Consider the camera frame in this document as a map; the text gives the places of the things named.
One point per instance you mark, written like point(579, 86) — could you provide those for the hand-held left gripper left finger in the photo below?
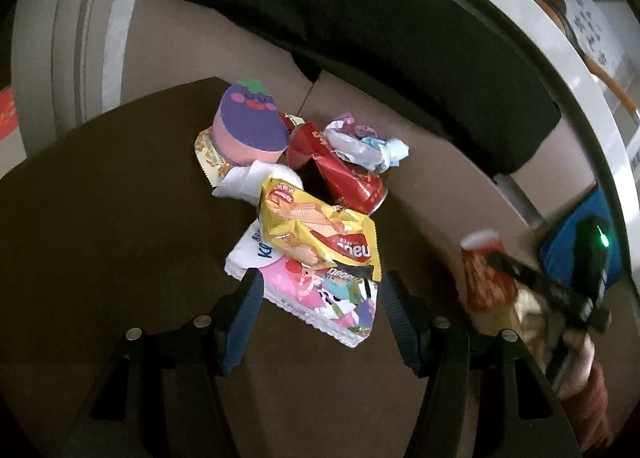
point(241, 325)

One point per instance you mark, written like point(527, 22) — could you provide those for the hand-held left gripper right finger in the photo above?
point(400, 328)

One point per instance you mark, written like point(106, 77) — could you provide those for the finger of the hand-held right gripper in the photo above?
point(530, 280)

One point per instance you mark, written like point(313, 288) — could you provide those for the red and cream snack bag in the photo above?
point(482, 278)

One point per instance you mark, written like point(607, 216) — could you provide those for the pink cartoon snack wrapper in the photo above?
point(325, 303)

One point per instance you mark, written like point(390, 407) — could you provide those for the white blue snack packet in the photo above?
point(397, 150)

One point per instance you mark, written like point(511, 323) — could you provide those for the person's right hand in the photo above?
point(582, 355)

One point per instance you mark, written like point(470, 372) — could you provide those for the white wrapper with blue print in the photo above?
point(247, 253)

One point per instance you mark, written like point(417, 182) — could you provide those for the yellow wafer wrapper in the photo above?
point(320, 228)

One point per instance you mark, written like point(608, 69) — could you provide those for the orange pole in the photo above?
point(615, 85)

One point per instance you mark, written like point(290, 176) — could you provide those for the beige snack packet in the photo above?
point(210, 160)

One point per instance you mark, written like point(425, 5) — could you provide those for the clear pink plastic wrapper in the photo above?
point(350, 145)

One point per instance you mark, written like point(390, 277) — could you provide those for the small red yellow wrapper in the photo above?
point(290, 120)

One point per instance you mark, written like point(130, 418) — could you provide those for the red sheet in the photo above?
point(7, 113)

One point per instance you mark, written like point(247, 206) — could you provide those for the wall poster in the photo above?
point(580, 13)

